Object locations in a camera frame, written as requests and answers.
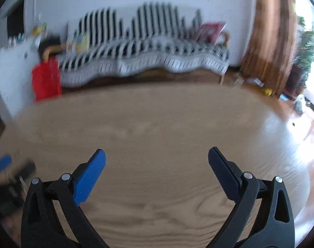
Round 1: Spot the colourful picture book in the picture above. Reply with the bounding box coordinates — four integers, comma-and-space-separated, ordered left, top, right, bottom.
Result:
66, 32, 90, 53

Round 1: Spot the potted plant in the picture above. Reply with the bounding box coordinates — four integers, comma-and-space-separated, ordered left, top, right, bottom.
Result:
283, 15, 314, 100

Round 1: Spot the white paper scrap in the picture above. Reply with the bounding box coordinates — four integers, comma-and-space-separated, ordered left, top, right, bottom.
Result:
246, 77, 264, 87

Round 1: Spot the wooden frame sofa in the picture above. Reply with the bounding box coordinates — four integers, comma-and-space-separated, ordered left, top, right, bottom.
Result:
42, 1, 231, 87

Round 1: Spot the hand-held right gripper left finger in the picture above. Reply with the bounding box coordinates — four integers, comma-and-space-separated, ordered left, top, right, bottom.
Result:
21, 148, 109, 248

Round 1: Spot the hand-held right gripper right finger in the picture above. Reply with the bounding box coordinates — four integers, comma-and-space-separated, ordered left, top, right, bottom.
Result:
208, 147, 295, 248

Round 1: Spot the black side table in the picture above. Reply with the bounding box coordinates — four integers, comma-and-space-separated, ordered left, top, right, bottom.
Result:
38, 36, 62, 57

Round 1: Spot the black white striped blanket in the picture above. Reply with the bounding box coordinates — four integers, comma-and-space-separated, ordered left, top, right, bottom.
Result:
57, 2, 230, 86

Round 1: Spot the red plastic chair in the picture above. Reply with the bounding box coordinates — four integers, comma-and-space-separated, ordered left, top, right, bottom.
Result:
31, 57, 62, 102

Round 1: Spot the dark doorway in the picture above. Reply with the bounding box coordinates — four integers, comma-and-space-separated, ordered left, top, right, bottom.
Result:
6, 0, 27, 44

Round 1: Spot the yellow bowl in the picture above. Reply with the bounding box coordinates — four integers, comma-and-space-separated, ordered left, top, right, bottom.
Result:
32, 23, 47, 35

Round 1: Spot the white cabinet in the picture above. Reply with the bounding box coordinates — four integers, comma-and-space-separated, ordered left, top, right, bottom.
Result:
0, 37, 44, 119

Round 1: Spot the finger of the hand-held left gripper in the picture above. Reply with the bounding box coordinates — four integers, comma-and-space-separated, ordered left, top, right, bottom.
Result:
14, 161, 36, 179
0, 155, 13, 173

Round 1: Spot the white plastic bag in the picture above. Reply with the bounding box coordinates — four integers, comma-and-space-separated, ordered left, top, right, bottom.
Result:
294, 94, 306, 114

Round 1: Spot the pink printed cushion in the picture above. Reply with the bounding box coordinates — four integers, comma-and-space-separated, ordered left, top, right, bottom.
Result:
194, 22, 227, 43

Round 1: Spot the brown curtain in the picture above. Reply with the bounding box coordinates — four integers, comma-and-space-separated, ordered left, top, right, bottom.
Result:
239, 0, 298, 96

